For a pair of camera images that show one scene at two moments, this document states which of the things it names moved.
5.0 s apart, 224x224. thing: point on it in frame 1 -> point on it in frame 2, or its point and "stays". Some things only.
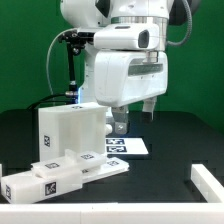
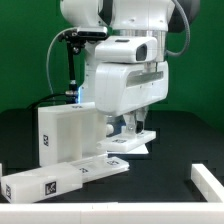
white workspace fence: x=208 y=178 stays
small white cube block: x=72 y=162 -> x=125 y=142
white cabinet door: x=113 y=166 stays
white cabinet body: x=80 y=128 stays
